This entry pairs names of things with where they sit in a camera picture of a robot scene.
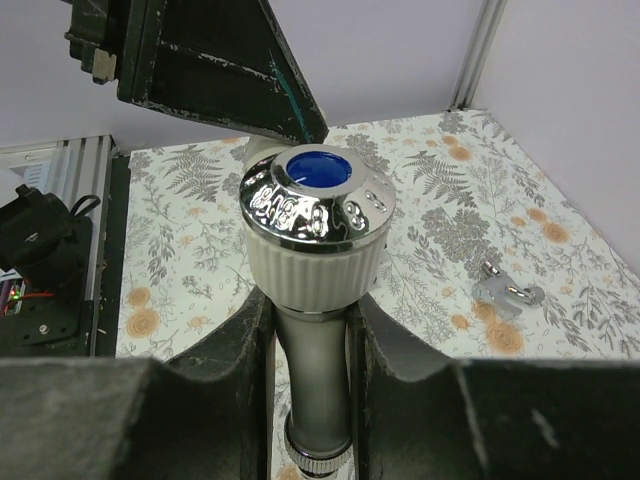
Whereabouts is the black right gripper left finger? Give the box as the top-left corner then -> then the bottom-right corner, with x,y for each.
1,290 -> 274,479

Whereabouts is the aluminium frame post right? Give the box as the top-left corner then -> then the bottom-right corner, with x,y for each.
448,0 -> 507,110

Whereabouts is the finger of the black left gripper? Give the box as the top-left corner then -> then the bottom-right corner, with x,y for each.
65,0 -> 328,145

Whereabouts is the white faucet with chrome knob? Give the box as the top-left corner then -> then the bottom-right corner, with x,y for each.
239,137 -> 396,479

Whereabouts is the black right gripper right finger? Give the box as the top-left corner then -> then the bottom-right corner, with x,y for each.
349,296 -> 639,479

